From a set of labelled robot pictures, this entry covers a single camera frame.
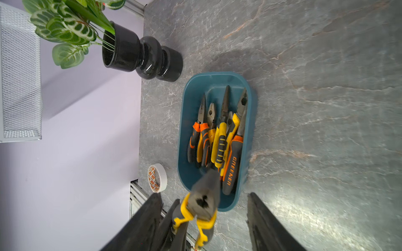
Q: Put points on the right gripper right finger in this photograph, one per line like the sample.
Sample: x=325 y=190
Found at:
x=266 y=232

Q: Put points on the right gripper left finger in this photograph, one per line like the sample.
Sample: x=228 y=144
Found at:
x=140 y=230

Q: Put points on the yellow black pliers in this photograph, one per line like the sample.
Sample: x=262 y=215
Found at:
x=205 y=142
x=201 y=204

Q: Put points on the grey orange Greener pliers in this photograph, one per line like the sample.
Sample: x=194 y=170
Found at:
x=233 y=163

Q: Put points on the yellow long nose pliers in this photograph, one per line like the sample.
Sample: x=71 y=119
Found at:
x=219 y=145

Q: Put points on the orange black pliers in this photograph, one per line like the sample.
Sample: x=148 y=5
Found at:
x=195 y=146

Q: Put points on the yellow grey pliers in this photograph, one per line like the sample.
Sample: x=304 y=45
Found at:
x=233 y=126

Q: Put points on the teal plastic storage box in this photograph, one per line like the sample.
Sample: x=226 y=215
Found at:
x=213 y=85

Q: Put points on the masking tape roll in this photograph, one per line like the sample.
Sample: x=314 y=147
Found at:
x=157 y=178

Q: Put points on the black vase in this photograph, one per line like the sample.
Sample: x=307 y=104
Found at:
x=124 y=51

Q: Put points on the white mesh basket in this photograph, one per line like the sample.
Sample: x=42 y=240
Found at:
x=21 y=100

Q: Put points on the green artificial plant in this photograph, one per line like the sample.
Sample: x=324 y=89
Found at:
x=73 y=26

